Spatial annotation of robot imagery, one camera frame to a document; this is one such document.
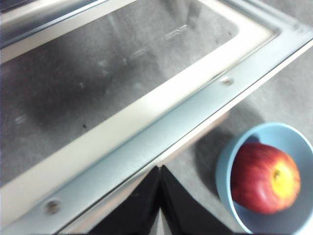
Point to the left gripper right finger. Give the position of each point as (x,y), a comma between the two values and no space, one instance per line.
(185,215)

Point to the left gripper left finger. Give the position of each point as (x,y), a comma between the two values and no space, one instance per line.
(137,215)

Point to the glass-windowed oven door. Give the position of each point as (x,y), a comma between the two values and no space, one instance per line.
(146,137)

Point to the red yellow apple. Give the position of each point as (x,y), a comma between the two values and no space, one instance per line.
(256,176)

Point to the blue ribbed bowl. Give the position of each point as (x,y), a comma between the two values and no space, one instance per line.
(281,137)

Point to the cream Toshiba toaster oven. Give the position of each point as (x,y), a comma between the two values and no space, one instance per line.
(14,6)

